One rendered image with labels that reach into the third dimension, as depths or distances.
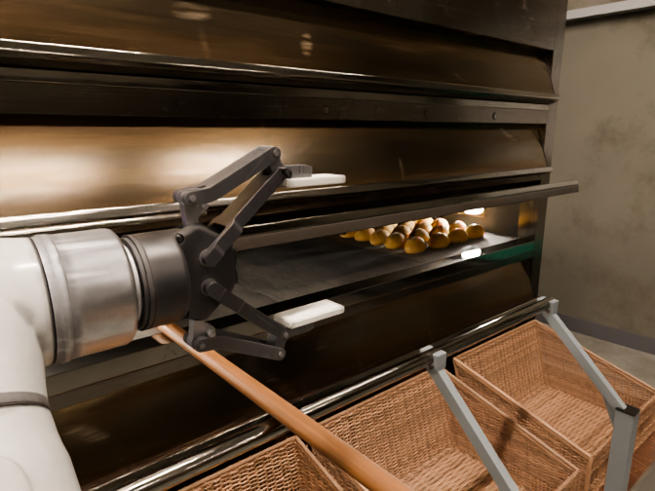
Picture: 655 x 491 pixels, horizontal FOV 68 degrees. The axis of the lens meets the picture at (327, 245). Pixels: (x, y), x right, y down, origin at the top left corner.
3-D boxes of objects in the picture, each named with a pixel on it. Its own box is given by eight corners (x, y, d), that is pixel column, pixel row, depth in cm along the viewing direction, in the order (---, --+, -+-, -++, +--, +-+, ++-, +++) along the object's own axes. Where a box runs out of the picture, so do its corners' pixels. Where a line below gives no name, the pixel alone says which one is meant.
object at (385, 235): (308, 229, 215) (308, 217, 214) (383, 217, 245) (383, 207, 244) (414, 255, 170) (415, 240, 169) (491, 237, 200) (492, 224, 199)
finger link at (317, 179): (269, 185, 46) (269, 177, 46) (326, 180, 50) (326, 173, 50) (288, 188, 44) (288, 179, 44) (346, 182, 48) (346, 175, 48)
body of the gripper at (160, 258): (103, 223, 39) (209, 210, 45) (113, 321, 41) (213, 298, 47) (136, 238, 34) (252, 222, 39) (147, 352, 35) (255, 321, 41)
